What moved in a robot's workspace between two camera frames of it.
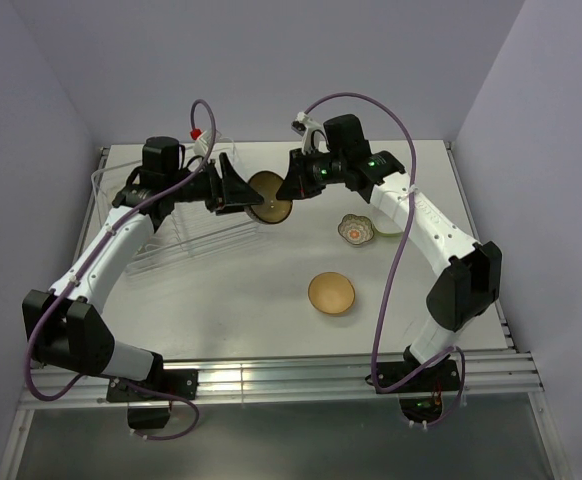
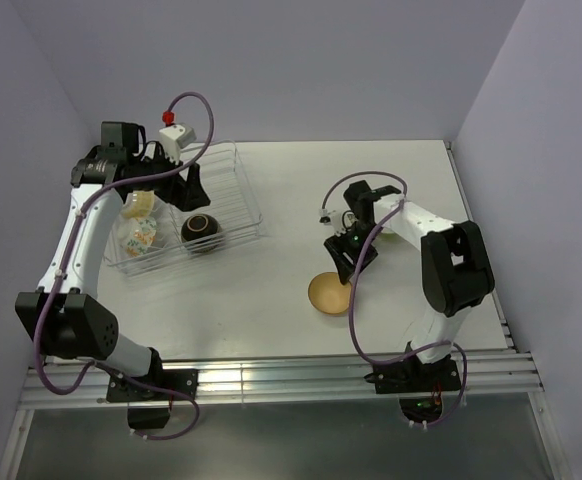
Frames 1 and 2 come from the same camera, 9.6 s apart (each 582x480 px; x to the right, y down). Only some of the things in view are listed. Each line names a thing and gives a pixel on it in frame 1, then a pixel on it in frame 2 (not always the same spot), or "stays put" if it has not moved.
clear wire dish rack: (186, 231) stays put
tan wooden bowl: (331, 293) stays put
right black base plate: (444, 376) stays put
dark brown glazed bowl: (272, 209) to (201, 232)
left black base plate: (177, 382) stays put
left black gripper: (229, 194) to (186, 194)
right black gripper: (297, 184) to (336, 246)
